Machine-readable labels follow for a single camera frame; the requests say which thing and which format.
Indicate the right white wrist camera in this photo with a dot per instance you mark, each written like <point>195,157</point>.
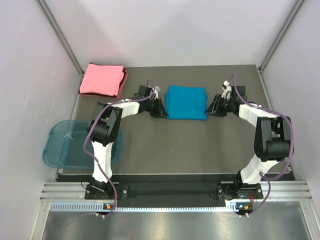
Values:
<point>226,89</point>

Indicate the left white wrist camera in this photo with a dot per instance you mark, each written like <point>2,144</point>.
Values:
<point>156,92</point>

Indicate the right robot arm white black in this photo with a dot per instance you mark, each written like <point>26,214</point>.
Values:
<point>272,140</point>

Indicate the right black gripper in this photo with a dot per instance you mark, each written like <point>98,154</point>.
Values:
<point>214,108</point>

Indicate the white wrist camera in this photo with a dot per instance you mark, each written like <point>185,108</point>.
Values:
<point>156,92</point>
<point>226,89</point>

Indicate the blue t shirt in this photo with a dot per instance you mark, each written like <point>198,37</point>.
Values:
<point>186,103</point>

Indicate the grey slotted cable duct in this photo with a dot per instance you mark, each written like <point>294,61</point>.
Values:
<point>103,207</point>

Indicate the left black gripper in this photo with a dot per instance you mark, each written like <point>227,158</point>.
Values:
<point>160,110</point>

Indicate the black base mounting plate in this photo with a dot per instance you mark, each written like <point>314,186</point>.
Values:
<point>173,190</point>

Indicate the blue translucent plastic bin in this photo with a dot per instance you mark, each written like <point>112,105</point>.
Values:
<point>64,147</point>

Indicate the pink folded t shirt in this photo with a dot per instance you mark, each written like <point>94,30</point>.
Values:
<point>100,69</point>

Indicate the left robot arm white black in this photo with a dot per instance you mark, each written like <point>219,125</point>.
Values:
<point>103,131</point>

